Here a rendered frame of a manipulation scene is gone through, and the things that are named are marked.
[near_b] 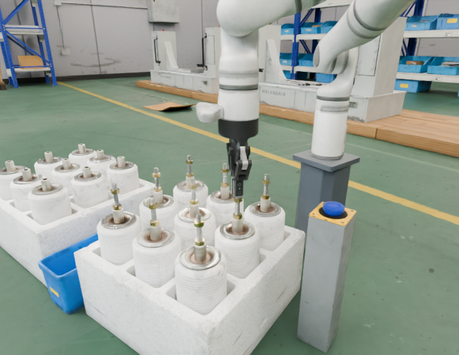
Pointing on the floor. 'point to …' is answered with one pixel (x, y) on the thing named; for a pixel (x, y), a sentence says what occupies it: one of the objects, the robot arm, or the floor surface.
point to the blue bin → (65, 276)
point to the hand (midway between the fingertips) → (237, 187)
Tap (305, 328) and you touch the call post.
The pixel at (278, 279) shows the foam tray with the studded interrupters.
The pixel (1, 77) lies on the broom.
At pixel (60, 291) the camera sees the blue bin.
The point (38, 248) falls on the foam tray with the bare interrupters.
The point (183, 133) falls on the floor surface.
